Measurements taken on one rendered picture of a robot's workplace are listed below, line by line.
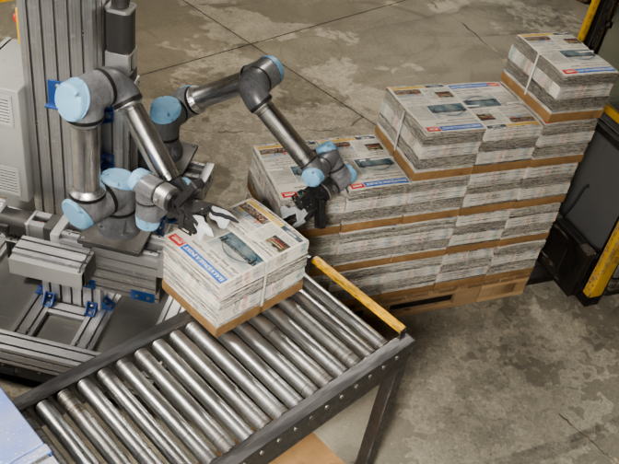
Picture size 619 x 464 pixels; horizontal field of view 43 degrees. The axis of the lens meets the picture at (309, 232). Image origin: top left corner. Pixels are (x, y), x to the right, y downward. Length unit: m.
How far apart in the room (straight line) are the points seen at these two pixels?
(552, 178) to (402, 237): 0.75
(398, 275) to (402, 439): 0.75
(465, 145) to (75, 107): 1.63
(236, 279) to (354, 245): 1.08
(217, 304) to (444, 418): 1.44
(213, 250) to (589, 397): 2.08
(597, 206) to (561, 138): 0.81
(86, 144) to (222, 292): 0.61
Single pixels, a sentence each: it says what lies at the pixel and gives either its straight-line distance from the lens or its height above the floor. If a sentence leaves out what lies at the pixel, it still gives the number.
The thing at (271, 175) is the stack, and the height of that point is 0.83.
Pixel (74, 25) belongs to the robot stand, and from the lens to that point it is 2.66.
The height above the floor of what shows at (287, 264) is 0.97.
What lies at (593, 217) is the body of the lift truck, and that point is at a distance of 4.37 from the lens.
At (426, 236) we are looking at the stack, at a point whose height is 0.52.
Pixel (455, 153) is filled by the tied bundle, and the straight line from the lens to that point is 3.31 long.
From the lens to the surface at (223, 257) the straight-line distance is 2.45.
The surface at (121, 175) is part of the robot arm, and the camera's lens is 2.73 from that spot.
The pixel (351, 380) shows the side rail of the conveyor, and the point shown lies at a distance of 2.48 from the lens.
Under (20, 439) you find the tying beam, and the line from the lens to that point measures 1.38.
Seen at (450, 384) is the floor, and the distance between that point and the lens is 3.67.
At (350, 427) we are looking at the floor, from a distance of 3.38.
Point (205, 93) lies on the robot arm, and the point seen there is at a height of 1.09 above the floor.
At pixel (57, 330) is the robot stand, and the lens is 3.36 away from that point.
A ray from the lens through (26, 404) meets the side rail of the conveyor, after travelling 2.38.
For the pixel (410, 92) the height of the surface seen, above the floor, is 1.07.
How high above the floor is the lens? 2.66
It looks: 39 degrees down
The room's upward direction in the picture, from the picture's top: 11 degrees clockwise
